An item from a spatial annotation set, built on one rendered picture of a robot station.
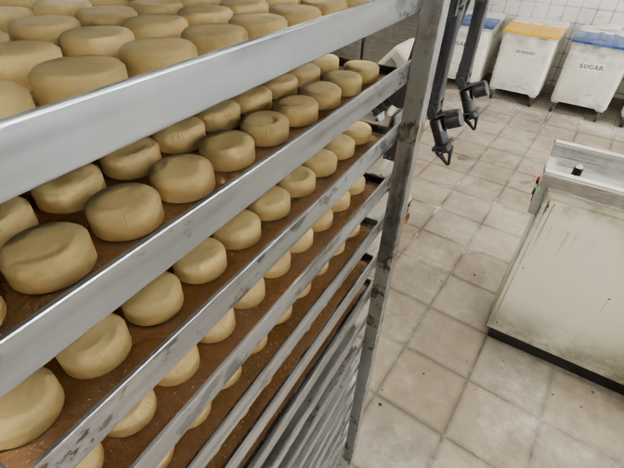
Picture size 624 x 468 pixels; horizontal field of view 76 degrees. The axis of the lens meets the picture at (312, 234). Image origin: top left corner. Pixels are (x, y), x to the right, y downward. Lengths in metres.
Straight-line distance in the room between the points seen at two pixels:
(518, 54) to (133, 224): 4.87
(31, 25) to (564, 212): 1.59
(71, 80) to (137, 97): 0.04
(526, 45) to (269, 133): 4.69
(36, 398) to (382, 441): 1.53
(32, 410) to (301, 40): 0.32
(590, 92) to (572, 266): 3.40
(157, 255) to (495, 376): 1.88
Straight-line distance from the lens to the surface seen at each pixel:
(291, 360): 0.65
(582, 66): 4.99
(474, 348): 2.11
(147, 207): 0.30
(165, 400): 0.43
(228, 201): 0.31
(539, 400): 2.07
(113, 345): 0.34
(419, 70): 0.62
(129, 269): 0.26
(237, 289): 0.36
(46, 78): 0.26
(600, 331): 2.01
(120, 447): 0.42
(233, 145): 0.37
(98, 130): 0.22
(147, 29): 0.37
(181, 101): 0.25
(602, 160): 1.93
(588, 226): 1.72
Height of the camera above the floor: 1.58
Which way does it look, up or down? 39 degrees down
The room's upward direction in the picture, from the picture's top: 2 degrees clockwise
